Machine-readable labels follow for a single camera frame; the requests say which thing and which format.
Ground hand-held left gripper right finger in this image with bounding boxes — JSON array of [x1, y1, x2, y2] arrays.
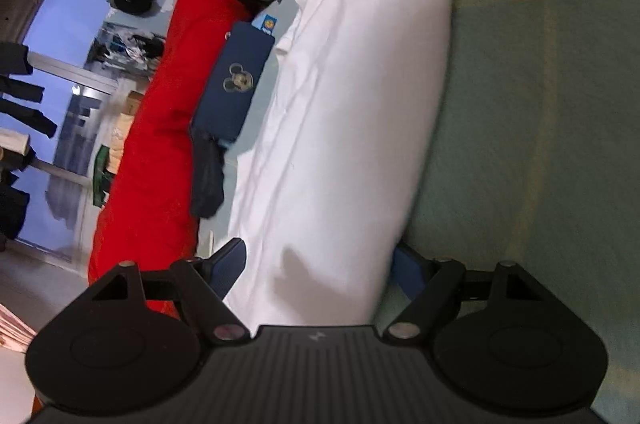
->
[[382, 244, 546, 346]]

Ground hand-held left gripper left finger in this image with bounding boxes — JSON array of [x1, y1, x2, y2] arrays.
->
[[92, 238, 251, 346]]

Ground white printed sweatshirt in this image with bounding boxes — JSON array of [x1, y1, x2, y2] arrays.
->
[[222, 0, 458, 327]]

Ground hanging clothes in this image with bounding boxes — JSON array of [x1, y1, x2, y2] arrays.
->
[[87, 26, 166, 77]]

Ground red quilt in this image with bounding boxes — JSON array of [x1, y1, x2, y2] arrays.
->
[[87, 0, 251, 320]]

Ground green stool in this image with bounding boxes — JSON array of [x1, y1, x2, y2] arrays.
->
[[92, 145, 113, 207]]

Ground navy mouse print pouch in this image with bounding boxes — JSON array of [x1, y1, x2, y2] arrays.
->
[[192, 21, 276, 142]]

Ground brown cardboard box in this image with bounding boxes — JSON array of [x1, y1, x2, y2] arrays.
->
[[107, 91, 146, 175]]

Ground blue cardboard box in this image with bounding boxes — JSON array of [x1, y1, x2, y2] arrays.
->
[[250, 11, 278, 36]]

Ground window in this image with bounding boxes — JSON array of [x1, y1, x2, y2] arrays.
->
[[20, 0, 176, 265]]

